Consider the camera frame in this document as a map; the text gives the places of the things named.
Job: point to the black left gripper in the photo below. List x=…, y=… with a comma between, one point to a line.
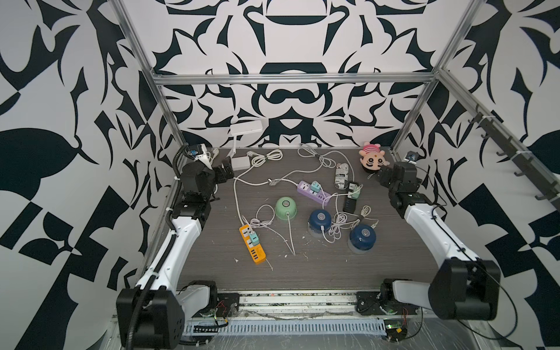
x=224, y=170

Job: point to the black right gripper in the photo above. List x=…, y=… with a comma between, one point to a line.
x=390, y=172

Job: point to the green charger adapter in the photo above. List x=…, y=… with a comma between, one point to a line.
x=354, y=193

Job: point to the blue cordless grinder front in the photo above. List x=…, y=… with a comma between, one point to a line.
x=361, y=239

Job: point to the small teal charger adapter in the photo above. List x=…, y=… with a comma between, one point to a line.
x=253, y=239

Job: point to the yellow power strip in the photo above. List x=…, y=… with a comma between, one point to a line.
x=256, y=253

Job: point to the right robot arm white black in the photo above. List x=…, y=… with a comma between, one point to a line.
x=465, y=286

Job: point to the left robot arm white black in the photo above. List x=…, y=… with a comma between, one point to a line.
x=152, y=314

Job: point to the pink cartoon face toy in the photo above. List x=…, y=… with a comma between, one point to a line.
x=372, y=157

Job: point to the white folding desk lamp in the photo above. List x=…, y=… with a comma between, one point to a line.
x=243, y=134

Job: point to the purple power strip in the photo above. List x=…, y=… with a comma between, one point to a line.
x=323, y=198

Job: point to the grey wall hook rail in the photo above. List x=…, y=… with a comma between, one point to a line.
x=512, y=149

